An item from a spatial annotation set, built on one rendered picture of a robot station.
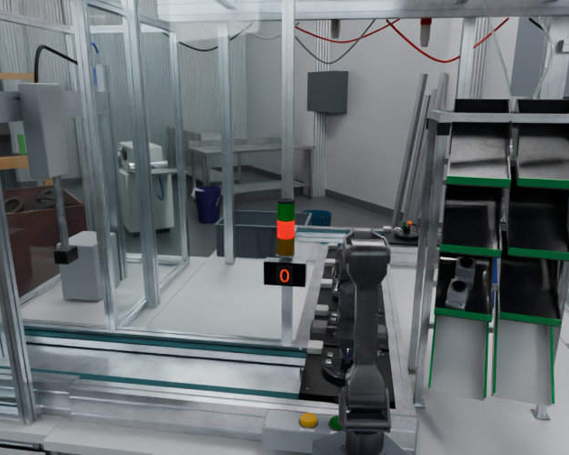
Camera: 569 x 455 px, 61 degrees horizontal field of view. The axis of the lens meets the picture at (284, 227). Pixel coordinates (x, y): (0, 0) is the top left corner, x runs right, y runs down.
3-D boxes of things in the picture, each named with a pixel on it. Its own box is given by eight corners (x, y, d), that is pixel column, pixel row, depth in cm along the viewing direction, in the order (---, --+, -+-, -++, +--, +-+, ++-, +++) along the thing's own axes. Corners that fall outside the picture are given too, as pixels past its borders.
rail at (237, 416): (415, 459, 115) (418, 420, 113) (71, 421, 128) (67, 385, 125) (412, 442, 121) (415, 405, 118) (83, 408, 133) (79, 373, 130)
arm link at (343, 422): (390, 437, 85) (392, 405, 84) (340, 435, 86) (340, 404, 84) (384, 413, 92) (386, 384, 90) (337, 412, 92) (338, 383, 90)
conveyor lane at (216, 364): (392, 439, 122) (395, 404, 119) (84, 406, 134) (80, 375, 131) (387, 376, 149) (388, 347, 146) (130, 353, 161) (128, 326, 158)
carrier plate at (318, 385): (394, 408, 119) (395, 401, 119) (298, 399, 123) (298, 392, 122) (388, 357, 142) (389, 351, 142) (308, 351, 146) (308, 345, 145)
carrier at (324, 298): (385, 319, 167) (387, 284, 164) (315, 313, 170) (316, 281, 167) (381, 291, 190) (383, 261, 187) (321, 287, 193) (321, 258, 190)
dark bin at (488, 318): (491, 322, 113) (496, 301, 108) (433, 314, 117) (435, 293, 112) (489, 244, 133) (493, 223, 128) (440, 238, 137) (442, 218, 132)
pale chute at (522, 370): (550, 407, 114) (555, 403, 111) (490, 396, 118) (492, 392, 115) (547, 297, 127) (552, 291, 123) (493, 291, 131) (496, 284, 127)
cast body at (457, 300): (462, 316, 115) (466, 296, 110) (443, 311, 117) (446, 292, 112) (470, 292, 120) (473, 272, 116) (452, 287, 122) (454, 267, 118)
